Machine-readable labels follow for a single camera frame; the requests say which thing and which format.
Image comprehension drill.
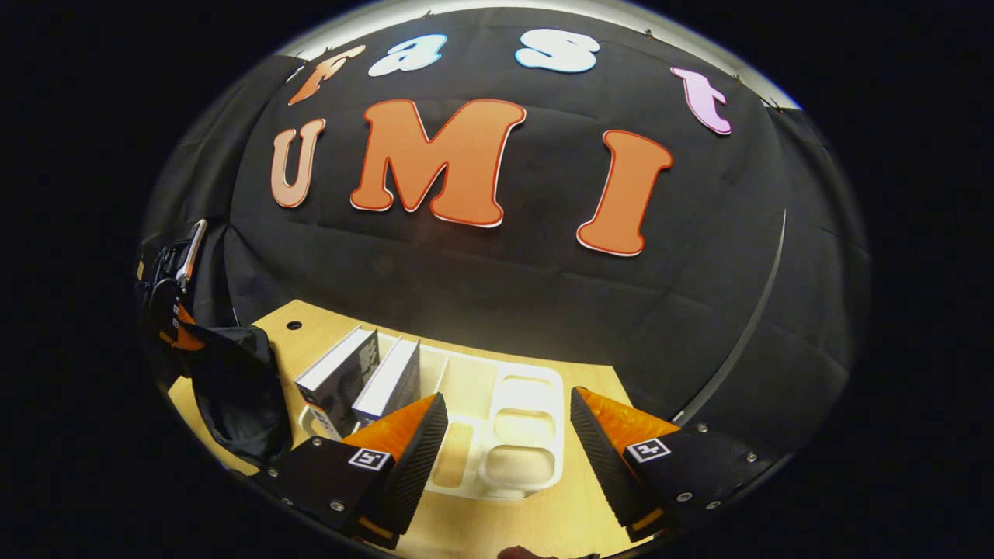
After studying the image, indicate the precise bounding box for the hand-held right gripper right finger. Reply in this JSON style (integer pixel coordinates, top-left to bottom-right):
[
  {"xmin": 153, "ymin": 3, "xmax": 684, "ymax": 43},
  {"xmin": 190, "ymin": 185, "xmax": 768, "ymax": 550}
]
[{"xmin": 570, "ymin": 387, "xmax": 794, "ymax": 543}]

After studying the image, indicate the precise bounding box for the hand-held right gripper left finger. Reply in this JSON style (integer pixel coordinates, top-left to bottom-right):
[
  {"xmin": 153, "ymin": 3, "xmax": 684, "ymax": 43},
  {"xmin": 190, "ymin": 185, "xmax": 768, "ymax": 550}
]
[{"xmin": 255, "ymin": 392, "xmax": 450, "ymax": 550}]

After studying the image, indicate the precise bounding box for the black schoolbag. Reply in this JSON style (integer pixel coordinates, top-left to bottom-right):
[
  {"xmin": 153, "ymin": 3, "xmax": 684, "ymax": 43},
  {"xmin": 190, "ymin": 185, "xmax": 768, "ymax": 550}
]
[{"xmin": 185, "ymin": 325, "xmax": 294, "ymax": 467}]

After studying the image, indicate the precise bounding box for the blue cover book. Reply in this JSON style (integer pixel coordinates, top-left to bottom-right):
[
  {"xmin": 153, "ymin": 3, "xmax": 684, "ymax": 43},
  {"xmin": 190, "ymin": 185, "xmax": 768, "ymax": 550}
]
[{"xmin": 352, "ymin": 339, "xmax": 421, "ymax": 428}]

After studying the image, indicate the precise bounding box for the white plastic bookshelf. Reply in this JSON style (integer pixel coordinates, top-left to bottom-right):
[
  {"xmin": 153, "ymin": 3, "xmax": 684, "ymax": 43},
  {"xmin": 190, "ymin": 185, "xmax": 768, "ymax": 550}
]
[{"xmin": 299, "ymin": 334, "xmax": 565, "ymax": 499}]

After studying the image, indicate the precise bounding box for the thin grey frame pole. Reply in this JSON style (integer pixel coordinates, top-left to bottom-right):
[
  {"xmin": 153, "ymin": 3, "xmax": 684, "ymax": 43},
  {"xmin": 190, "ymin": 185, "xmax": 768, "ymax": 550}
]
[{"xmin": 674, "ymin": 210, "xmax": 787, "ymax": 424}]

